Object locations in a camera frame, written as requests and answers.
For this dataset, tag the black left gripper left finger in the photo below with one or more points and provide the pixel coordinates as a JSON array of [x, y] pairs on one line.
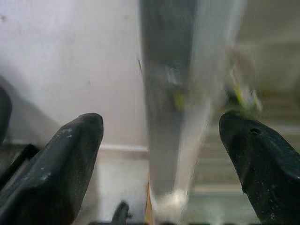
[[56, 168]]

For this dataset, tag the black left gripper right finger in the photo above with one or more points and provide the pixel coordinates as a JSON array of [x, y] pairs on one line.
[[267, 164]]

